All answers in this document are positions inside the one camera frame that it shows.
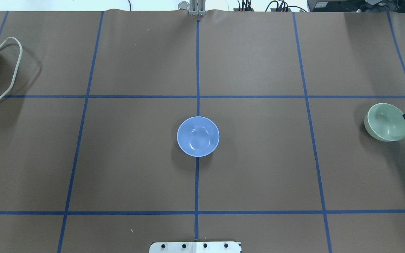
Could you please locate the green bowl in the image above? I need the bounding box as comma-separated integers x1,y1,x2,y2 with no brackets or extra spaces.
364,103,405,142

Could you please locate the blue bowl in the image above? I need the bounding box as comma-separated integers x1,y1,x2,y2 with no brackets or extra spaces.
176,116,220,157

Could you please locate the black laptop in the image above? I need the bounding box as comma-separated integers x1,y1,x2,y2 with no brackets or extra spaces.
307,0,405,13

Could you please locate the black cable hub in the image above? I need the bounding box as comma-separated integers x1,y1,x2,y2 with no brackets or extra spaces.
234,0,254,12

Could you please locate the aluminium frame post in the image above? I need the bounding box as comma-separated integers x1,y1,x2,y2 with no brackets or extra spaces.
188,0,207,17

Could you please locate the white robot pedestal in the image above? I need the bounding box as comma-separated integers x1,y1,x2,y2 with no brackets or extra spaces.
149,241,242,253

